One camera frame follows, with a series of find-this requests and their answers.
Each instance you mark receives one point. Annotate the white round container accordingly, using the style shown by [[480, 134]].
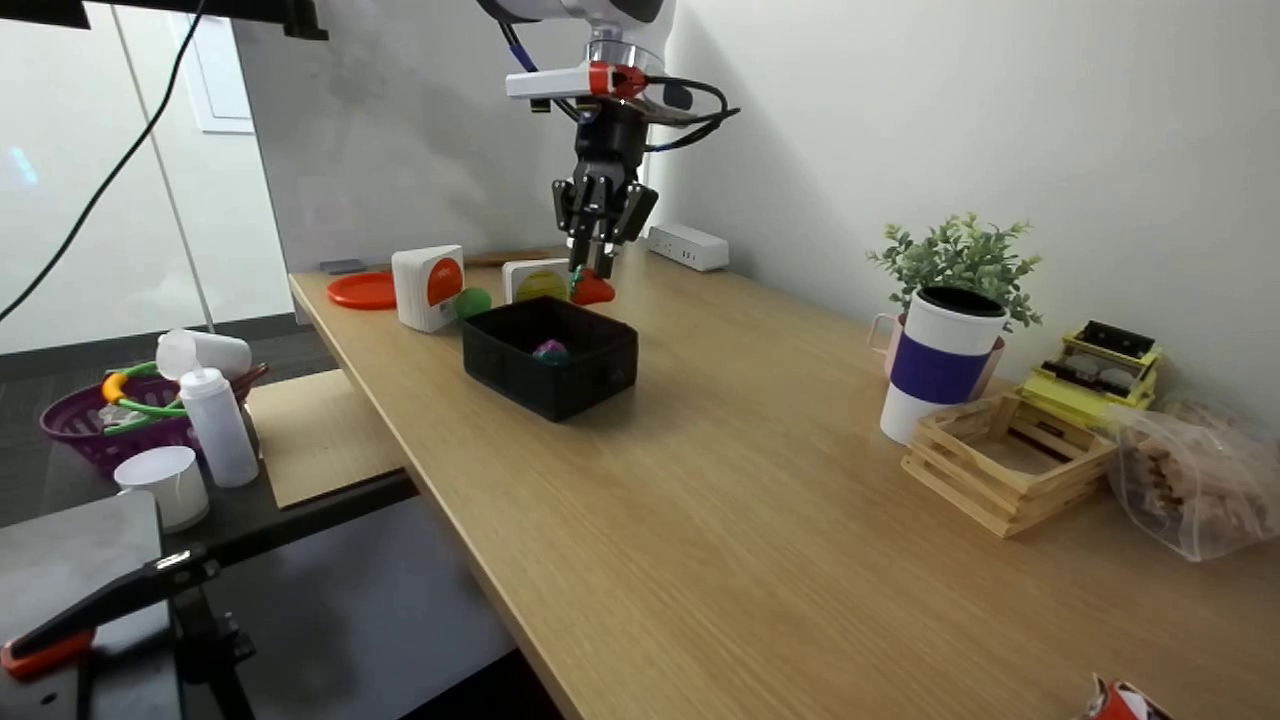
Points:
[[174, 479]]

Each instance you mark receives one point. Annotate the wooden slat coaster crate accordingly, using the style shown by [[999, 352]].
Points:
[[1004, 460]]

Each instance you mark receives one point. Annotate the clear bag of snacks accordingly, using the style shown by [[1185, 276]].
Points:
[[1197, 486]]

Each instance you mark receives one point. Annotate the white cup with blue band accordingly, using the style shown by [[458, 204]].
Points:
[[940, 352]]

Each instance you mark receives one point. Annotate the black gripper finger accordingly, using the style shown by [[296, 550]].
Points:
[[622, 223], [575, 217]]

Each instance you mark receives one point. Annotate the yellow black small box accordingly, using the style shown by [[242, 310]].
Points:
[[1097, 379]]

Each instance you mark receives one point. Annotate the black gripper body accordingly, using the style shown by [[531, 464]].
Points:
[[610, 149]]

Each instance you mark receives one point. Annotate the purple basket with toys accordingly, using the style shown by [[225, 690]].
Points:
[[117, 417]]

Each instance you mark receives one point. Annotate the orange round lid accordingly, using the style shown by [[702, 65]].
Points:
[[361, 290]]

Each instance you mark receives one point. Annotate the white cube with orange picture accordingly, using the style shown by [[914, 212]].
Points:
[[424, 286]]

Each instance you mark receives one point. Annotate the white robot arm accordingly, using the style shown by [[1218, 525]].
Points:
[[617, 33]]

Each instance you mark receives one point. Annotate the small red white wrapper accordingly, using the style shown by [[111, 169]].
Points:
[[1122, 700]]

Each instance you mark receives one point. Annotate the black fabric box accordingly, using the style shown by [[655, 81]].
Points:
[[551, 356]]

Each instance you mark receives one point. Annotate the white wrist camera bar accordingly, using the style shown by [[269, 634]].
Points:
[[586, 81]]

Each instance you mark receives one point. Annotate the white power strip box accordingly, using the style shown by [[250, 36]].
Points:
[[689, 245]]

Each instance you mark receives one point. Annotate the white plastic bottle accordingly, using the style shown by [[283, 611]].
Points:
[[217, 424]]

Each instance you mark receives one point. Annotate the green plant in pink pot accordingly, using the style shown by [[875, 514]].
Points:
[[961, 252]]

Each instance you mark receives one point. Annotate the white picture card block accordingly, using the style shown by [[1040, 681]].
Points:
[[538, 276]]

